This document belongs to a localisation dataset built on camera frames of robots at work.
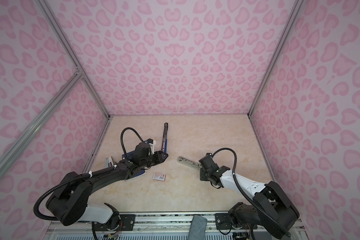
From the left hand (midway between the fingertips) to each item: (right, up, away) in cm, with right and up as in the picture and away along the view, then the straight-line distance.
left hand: (167, 154), depth 86 cm
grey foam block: (+16, -31, -17) cm, 39 cm away
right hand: (+22, -11, +2) cm, 25 cm away
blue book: (-16, +2, -16) cm, 23 cm away
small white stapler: (-37, -6, +7) cm, 38 cm away
